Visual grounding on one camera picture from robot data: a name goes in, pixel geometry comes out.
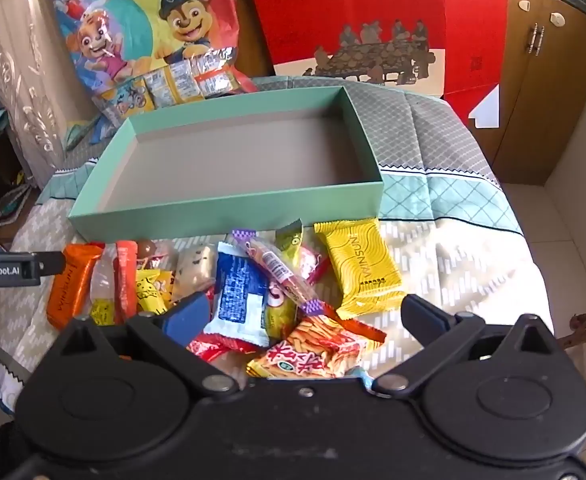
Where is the brown wooden cabinet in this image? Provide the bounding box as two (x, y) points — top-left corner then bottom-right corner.
(478, 0), (586, 186)

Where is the red printed gift box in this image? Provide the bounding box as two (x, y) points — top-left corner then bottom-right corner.
(240, 0), (511, 131)

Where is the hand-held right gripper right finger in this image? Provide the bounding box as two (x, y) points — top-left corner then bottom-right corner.
(370, 294), (560, 401)

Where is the narrow yellow snack packet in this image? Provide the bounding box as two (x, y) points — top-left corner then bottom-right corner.
(265, 219), (305, 339)

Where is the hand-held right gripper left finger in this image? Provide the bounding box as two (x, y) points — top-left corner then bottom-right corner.
(48, 291), (239, 402)

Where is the silver patterned bag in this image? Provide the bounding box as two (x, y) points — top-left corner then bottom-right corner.
(0, 0), (81, 191)

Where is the purple ended sausage packet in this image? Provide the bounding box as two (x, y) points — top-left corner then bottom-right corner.
(232, 229), (335, 317)

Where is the beige cake packet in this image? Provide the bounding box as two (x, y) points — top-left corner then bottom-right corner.
(172, 244), (217, 303)

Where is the cartoon printed snack bag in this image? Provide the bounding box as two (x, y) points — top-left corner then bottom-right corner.
(45, 0), (261, 131)

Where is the large yellow snack packet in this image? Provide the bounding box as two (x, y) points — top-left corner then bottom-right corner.
(313, 218), (407, 321)

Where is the green cardboard box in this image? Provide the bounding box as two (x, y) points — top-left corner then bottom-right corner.
(68, 85), (385, 241)

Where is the striped red orange snack packet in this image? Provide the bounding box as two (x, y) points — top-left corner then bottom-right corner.
(246, 305), (387, 379)

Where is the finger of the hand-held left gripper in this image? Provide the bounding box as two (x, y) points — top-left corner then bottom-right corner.
(35, 252), (68, 277)

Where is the orange red stick packet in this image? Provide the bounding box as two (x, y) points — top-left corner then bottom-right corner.
(114, 240), (139, 324)

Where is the blue white snack packet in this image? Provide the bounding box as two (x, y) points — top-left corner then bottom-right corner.
(204, 241), (275, 349)

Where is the pink red candy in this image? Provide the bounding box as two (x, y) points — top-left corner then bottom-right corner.
(300, 252), (330, 283)

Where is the clear packet yellow label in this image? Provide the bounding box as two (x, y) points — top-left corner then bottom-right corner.
(89, 254), (118, 326)

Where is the yellow cartoon snack packet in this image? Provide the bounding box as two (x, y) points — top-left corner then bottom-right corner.
(134, 269), (175, 314)

